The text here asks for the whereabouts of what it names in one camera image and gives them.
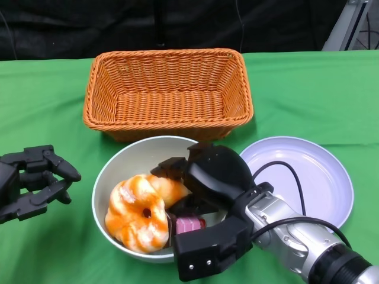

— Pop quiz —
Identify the lavender plate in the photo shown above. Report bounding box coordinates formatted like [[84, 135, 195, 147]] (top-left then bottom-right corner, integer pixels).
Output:
[[238, 135, 355, 230]]

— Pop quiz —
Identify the green tablecloth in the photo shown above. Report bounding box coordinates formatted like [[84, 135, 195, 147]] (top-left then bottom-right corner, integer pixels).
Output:
[[0, 49, 379, 284]]

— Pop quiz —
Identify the grey aluminium frame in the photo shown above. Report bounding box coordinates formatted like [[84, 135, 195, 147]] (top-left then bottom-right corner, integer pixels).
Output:
[[322, 0, 379, 51]]

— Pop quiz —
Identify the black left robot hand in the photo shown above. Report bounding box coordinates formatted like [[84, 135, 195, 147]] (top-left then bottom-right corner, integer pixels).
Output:
[[0, 144, 82, 225]]

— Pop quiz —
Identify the orange wicker basket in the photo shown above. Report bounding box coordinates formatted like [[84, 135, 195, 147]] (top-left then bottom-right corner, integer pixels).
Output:
[[82, 48, 253, 143]]

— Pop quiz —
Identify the pink layered cake slice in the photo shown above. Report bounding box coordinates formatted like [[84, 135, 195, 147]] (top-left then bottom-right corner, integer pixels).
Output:
[[175, 215, 207, 235]]

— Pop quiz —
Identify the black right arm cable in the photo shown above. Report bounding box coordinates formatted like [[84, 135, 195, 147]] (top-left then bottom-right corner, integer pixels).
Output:
[[251, 161, 353, 248]]

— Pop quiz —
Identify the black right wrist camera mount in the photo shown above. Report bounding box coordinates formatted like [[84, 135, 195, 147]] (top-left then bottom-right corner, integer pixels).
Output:
[[173, 182, 275, 282]]

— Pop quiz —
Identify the thin black hanging cable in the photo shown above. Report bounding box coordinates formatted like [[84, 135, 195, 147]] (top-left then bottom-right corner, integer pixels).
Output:
[[236, 0, 245, 53]]

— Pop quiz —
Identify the black backdrop cloth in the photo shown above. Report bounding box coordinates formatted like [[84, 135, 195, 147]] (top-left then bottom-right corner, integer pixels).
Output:
[[0, 0, 349, 62]]

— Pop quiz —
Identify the pale green bowl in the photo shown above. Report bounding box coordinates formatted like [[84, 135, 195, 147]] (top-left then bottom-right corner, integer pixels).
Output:
[[91, 135, 235, 264]]

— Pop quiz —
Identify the orange glazed ring bread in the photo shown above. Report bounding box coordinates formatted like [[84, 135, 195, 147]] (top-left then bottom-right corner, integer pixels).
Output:
[[147, 174, 192, 208], [105, 174, 169, 254]]

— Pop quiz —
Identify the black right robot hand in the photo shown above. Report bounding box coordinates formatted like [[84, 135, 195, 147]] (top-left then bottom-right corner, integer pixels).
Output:
[[150, 142, 255, 215]]

